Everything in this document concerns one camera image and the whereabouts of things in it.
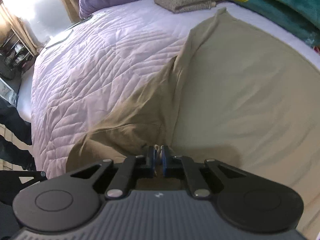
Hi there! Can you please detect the tan t-shirt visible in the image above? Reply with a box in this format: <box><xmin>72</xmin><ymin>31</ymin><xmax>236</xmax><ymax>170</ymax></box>
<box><xmin>66</xmin><ymin>9</ymin><xmax>319</xmax><ymax>239</ymax></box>

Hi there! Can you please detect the pink quilted bedspread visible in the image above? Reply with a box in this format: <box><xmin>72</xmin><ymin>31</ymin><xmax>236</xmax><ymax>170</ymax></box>
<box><xmin>30</xmin><ymin>0</ymin><xmax>320</xmax><ymax>179</ymax></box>

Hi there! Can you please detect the green plush quilt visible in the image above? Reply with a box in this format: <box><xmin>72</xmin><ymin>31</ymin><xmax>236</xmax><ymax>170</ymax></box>
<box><xmin>229</xmin><ymin>0</ymin><xmax>319</xmax><ymax>48</ymax></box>

